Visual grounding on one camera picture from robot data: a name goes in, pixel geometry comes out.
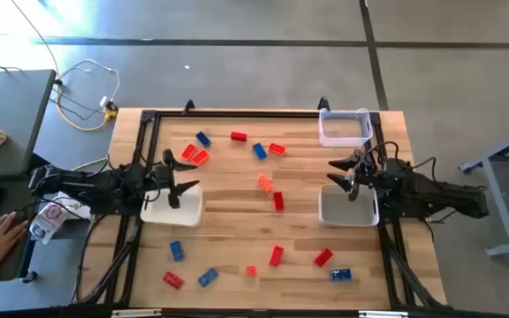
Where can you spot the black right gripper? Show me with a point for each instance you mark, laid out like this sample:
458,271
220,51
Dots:
369,174

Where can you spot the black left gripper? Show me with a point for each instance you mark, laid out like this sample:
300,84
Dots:
164,176

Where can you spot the white plastic bin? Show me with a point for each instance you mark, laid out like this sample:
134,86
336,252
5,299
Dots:
179,216
347,214

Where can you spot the blue toy brick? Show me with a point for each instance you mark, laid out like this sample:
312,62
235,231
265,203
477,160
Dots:
208,277
340,274
260,151
202,139
177,250

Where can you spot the red toy brick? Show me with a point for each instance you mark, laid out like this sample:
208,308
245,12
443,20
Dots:
323,257
276,255
238,136
278,201
173,280

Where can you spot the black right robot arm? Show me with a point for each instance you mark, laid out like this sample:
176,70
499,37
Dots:
435,192

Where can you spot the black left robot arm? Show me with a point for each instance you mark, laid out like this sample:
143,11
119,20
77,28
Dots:
86,183

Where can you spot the clear plastic bin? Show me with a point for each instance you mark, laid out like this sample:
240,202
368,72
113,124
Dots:
345,141

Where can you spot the black clamp knob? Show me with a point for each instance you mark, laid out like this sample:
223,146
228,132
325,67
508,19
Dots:
324,104
188,107

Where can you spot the white power adapter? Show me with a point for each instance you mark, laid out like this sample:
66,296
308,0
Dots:
104,101

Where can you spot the white printed box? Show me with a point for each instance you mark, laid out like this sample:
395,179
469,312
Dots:
80,212

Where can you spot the small orange toy brick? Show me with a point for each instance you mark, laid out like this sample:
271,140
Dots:
251,270

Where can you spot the white snack packet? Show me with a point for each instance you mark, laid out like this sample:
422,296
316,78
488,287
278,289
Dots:
49,221

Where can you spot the person's hand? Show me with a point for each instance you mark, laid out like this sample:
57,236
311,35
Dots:
2,238

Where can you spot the dark gray desk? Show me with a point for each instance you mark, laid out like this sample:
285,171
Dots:
11,273

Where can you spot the silver metal bracket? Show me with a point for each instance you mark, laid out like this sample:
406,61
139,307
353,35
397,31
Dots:
135,314
382,314

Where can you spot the gray metal table frame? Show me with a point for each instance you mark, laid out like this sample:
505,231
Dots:
497,150

